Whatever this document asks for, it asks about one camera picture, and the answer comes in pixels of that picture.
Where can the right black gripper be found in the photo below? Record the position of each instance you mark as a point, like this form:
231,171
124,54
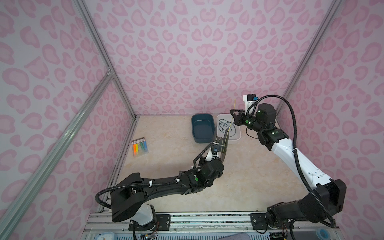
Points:
239,118

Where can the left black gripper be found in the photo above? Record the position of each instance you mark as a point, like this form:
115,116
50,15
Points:
202,163

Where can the black perforated cable spool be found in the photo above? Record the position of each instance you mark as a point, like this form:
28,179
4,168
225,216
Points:
222,144

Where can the dark teal plastic tray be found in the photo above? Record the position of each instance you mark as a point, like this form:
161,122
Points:
203,128

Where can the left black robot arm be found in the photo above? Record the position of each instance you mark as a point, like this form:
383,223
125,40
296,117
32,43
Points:
128,199

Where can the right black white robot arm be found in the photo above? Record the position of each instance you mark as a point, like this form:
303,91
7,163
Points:
325,196

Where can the white plastic tray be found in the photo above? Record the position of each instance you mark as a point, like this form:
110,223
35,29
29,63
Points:
225,121

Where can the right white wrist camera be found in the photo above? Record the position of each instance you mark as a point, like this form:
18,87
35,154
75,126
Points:
250,101

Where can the right aluminium frame strut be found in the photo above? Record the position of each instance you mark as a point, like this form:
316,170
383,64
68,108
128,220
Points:
331,14

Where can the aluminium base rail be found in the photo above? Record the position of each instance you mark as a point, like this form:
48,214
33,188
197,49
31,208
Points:
207,226

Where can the left aluminium frame strut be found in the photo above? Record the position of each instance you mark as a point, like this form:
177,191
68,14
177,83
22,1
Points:
100,46

